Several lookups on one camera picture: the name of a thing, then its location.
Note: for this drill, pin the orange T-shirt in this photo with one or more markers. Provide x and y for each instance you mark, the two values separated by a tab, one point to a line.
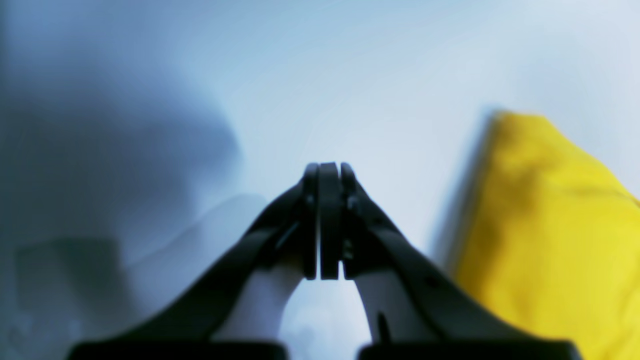
553	241

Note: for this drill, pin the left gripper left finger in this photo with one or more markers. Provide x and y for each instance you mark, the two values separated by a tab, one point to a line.
234	310

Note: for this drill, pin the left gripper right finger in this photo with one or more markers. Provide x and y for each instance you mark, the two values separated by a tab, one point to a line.
413	311

